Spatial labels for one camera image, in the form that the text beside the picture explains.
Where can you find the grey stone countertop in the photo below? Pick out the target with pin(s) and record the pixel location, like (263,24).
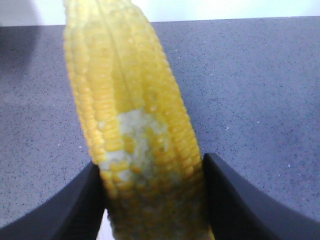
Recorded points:
(251,88)

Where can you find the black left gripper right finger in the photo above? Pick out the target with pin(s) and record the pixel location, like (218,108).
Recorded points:
(238,210)

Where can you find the pale patchy corn cob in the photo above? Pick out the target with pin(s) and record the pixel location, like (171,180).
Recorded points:
(135,123)

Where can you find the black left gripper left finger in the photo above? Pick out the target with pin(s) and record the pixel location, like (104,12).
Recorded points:
(74,213)

